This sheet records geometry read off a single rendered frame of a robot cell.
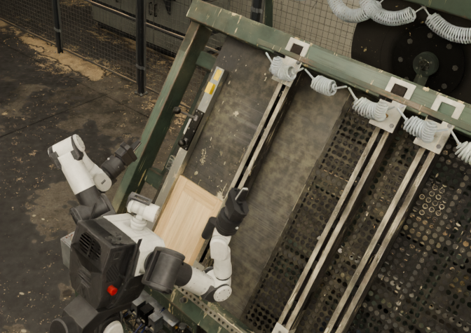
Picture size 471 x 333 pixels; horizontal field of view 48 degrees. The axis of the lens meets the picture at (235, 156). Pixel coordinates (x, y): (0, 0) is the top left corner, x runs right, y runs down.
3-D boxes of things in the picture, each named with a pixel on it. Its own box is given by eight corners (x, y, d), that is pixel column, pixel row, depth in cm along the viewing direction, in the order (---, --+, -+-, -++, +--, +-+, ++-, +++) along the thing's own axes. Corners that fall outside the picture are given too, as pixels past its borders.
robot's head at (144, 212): (149, 230, 204) (156, 209, 201) (125, 220, 204) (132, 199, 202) (154, 223, 210) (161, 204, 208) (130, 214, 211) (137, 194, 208)
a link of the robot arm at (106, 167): (99, 157, 244) (81, 174, 240) (112, 165, 237) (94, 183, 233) (112, 172, 252) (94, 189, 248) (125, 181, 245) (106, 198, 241)
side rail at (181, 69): (119, 219, 285) (104, 219, 275) (204, 26, 270) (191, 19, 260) (126, 224, 282) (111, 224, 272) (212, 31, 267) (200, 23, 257)
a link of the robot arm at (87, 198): (67, 198, 219) (83, 228, 220) (69, 196, 211) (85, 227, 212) (93, 186, 224) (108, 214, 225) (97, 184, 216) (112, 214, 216)
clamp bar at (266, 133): (190, 280, 248) (156, 284, 228) (301, 44, 232) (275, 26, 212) (205, 292, 243) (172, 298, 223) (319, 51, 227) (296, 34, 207)
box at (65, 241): (62, 264, 267) (59, 238, 257) (83, 253, 275) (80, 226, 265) (76, 277, 261) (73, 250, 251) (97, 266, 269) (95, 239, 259)
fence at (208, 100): (141, 243, 267) (136, 243, 263) (221, 68, 254) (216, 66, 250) (148, 248, 264) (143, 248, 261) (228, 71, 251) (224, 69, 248)
